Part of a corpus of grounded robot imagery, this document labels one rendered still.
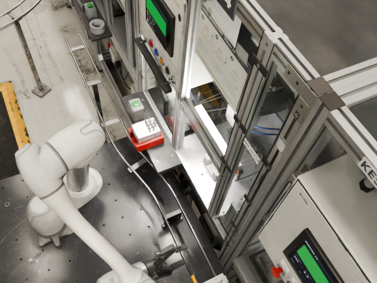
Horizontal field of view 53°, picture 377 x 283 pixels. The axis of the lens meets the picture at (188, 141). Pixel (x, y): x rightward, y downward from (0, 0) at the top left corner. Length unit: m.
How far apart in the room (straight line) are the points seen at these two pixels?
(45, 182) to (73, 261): 0.77
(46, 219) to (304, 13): 1.42
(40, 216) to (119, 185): 0.50
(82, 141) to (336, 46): 0.88
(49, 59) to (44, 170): 2.53
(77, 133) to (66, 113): 1.99
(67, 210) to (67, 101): 2.11
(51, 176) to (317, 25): 0.96
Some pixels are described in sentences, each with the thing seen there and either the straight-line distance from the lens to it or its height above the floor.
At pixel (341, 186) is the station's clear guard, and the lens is 0.96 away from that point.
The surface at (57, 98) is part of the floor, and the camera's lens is 3.50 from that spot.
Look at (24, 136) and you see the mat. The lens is 3.31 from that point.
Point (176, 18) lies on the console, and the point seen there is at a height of 1.73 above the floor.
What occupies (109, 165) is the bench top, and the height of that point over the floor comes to 0.68.
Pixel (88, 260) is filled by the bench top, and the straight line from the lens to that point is 2.06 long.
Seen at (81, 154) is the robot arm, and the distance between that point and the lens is 1.39.
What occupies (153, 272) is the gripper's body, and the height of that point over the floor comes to 1.01.
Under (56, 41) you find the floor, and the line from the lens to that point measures 3.99.
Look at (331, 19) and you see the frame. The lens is 1.12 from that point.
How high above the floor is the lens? 2.64
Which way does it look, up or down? 57 degrees down
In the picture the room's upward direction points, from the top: 9 degrees clockwise
